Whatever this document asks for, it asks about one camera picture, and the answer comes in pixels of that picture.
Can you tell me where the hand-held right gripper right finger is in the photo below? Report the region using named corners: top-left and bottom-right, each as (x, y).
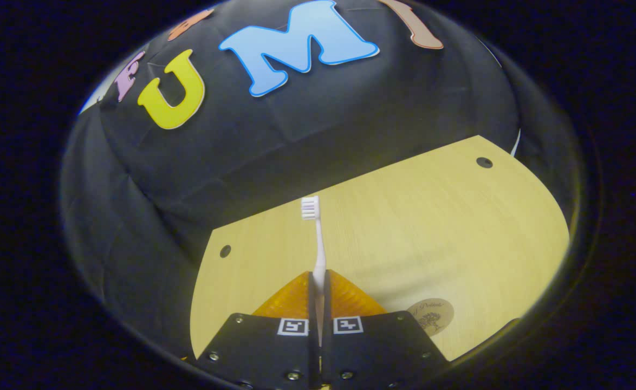
top-left (322, 270), bottom-right (451, 390)

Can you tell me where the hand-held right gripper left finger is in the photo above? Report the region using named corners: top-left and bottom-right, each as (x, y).
top-left (196, 271), bottom-right (321, 390)

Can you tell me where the white toothbrush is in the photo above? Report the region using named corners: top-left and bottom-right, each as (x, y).
top-left (301, 196), bottom-right (327, 347)

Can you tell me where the round wooden coaster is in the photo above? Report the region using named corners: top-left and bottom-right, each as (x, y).
top-left (406, 298), bottom-right (455, 337)

